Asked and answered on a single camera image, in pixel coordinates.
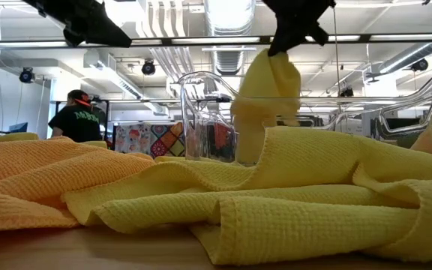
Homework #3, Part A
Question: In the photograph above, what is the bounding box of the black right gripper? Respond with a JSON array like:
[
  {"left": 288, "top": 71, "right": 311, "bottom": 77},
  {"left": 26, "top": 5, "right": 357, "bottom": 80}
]
[{"left": 262, "top": 0, "right": 337, "bottom": 57}]

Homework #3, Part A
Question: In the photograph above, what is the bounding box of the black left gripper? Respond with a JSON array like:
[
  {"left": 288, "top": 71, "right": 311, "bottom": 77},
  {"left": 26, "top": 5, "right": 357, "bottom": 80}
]
[{"left": 22, "top": 0, "right": 133, "bottom": 48}]

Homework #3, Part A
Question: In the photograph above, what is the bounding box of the white ceiling conduit bundle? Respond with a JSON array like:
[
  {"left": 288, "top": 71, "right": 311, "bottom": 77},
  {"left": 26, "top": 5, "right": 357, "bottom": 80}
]
[{"left": 136, "top": 0, "right": 198, "bottom": 74}]

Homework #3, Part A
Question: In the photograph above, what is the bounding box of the long linear ceiling light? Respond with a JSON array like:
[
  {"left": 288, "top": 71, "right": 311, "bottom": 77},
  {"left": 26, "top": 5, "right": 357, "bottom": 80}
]
[{"left": 0, "top": 33, "right": 432, "bottom": 52}]

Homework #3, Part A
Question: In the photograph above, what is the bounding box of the clear plastic basket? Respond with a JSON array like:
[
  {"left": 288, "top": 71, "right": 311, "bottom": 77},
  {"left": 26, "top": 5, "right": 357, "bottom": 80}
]
[
  {"left": 178, "top": 69, "right": 432, "bottom": 164},
  {"left": 234, "top": 95, "right": 365, "bottom": 128}
]

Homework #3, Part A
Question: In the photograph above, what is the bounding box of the person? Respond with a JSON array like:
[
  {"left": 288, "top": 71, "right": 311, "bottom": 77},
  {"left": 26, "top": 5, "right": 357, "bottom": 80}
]
[{"left": 48, "top": 88, "right": 104, "bottom": 143}]

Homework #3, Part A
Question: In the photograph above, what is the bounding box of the colourful patchwork quilt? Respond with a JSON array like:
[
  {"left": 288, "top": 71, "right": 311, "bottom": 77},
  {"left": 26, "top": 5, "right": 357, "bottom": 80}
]
[{"left": 113, "top": 121, "right": 186, "bottom": 159}]

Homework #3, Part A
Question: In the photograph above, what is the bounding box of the black computer monitor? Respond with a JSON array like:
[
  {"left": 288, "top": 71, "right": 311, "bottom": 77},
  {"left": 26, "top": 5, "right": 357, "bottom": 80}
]
[{"left": 8, "top": 121, "right": 29, "bottom": 134}]

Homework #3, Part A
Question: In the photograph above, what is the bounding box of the white rectangular ceiling duct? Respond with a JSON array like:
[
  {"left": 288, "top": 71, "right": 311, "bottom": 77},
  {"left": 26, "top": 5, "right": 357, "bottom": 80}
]
[{"left": 83, "top": 50, "right": 169, "bottom": 116}]

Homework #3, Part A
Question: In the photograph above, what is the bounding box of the thin hanging cable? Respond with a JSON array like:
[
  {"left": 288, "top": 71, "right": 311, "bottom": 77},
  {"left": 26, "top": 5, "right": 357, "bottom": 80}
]
[{"left": 331, "top": 7, "right": 341, "bottom": 113}]

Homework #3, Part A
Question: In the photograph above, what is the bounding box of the silver ceiling air duct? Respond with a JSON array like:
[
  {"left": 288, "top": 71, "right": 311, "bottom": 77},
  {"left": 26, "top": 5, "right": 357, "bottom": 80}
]
[{"left": 203, "top": 0, "right": 257, "bottom": 76}]

